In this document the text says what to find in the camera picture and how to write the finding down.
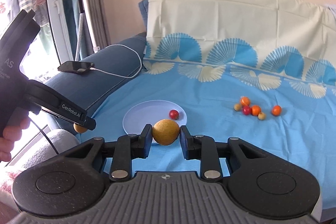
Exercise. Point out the grey fluffy cushion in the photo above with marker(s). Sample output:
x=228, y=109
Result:
x=39, y=152

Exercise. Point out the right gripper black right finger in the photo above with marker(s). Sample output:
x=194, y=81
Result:
x=209, y=152

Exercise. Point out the blue patterned bed sheet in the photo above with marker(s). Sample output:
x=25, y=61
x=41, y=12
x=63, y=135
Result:
x=204, y=55

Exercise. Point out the red cherry tomato on plate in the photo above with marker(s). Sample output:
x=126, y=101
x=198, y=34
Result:
x=174, y=114

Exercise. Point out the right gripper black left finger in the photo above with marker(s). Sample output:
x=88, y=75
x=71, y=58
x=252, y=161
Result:
x=96, y=151

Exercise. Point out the small tan longan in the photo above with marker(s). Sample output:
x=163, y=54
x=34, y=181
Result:
x=261, y=116
x=237, y=107

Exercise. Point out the red cherry tomato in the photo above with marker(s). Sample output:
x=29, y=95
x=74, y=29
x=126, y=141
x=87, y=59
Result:
x=246, y=110
x=174, y=114

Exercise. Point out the orange fruit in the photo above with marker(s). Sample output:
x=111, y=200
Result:
x=79, y=129

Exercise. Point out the small orange kumquat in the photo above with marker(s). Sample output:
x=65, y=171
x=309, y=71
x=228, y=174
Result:
x=276, y=110
x=255, y=110
x=245, y=101

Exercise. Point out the small orange kumquat back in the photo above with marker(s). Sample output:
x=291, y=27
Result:
x=245, y=101

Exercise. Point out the black smartphone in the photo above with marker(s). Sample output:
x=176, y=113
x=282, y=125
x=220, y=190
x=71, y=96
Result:
x=76, y=67

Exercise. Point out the light blue round plate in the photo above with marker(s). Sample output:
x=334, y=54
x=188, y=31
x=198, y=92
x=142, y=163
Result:
x=150, y=112

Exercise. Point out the blue sofa armrest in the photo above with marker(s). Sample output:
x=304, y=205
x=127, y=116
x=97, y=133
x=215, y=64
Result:
x=115, y=66

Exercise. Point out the large yellow-brown longan fruit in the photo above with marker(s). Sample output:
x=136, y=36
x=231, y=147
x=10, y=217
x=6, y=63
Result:
x=165, y=131

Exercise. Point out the person's left hand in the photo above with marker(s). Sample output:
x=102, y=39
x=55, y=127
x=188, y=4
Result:
x=11, y=134

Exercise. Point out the white window frame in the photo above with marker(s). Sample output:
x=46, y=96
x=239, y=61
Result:
x=59, y=30

